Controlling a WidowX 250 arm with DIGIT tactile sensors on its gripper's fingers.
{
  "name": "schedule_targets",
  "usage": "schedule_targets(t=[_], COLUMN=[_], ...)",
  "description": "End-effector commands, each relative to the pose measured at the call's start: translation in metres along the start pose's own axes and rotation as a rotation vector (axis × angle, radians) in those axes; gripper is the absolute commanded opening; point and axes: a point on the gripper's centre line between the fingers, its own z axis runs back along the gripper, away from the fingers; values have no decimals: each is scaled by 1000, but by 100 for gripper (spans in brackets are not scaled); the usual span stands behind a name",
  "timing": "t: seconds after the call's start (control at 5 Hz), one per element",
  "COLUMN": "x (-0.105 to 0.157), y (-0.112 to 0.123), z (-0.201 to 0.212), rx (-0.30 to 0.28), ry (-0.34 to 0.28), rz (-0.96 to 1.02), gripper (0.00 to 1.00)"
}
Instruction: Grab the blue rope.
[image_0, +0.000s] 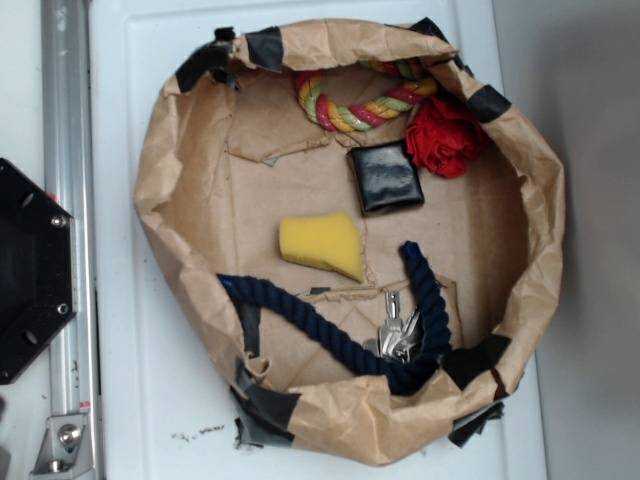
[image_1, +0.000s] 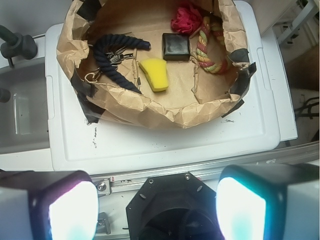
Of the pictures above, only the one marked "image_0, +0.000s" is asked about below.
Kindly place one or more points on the yellow sponge piece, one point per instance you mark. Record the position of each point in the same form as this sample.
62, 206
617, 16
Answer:
328, 242

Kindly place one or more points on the brown paper bag bin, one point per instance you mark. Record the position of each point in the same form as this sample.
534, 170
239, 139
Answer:
257, 127

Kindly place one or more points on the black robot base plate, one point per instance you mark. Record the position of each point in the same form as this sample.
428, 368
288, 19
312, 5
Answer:
37, 293

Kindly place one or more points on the silver corner bracket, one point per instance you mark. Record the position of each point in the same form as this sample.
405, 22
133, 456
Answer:
65, 452

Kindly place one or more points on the black leather wallet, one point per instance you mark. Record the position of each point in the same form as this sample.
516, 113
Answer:
385, 177

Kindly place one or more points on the red crumpled cloth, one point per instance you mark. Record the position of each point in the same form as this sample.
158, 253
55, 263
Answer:
443, 136

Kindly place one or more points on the aluminium profile rail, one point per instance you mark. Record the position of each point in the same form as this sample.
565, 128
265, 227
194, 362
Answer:
74, 353

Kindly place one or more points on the silver key bunch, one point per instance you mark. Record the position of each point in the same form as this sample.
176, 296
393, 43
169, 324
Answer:
397, 340

